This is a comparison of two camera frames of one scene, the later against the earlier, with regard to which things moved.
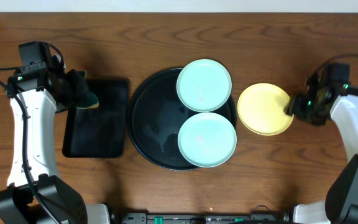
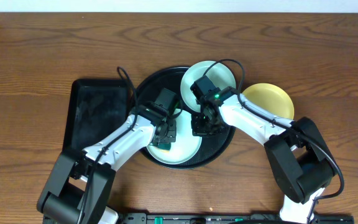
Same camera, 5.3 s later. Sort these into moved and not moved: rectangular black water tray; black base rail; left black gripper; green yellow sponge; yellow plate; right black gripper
Moved: green yellow sponge; right black gripper; left black gripper
Not moved: black base rail; yellow plate; rectangular black water tray
